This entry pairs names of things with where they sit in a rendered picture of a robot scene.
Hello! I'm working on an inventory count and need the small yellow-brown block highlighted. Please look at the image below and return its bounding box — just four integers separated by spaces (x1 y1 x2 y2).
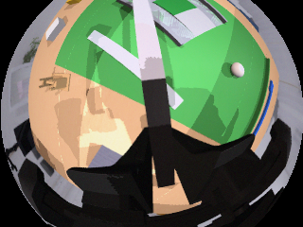
67 0 82 5

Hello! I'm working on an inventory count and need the white golf ball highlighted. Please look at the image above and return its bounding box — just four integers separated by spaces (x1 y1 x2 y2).
231 61 245 78

